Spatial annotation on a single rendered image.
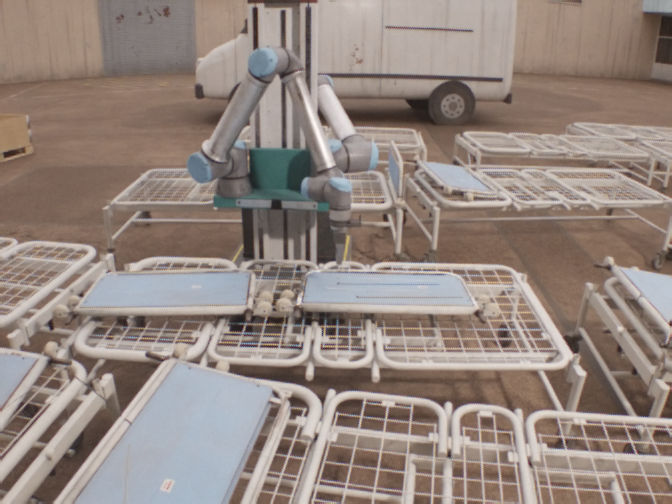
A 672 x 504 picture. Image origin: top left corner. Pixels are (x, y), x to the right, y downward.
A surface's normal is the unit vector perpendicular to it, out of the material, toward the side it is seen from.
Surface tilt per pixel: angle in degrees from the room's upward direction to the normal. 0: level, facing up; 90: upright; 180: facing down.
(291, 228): 90
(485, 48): 88
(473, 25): 88
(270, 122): 90
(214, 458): 7
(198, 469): 7
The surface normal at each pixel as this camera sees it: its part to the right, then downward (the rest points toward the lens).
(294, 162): -0.11, 0.39
